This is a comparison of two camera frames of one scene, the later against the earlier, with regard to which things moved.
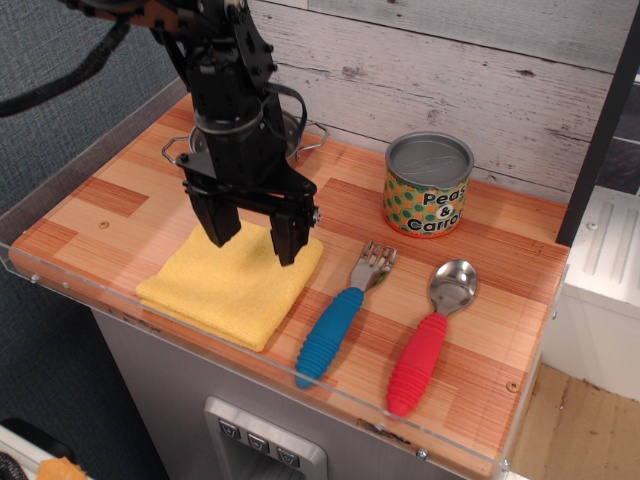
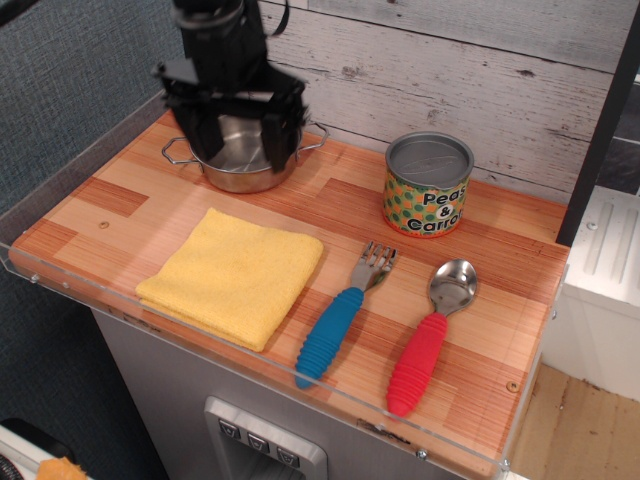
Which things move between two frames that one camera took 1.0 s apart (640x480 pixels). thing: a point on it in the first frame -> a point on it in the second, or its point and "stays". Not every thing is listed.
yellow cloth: [239, 290] stays
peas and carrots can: [425, 183] stays
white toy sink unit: [592, 329] stays
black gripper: [251, 162] -> [226, 64]
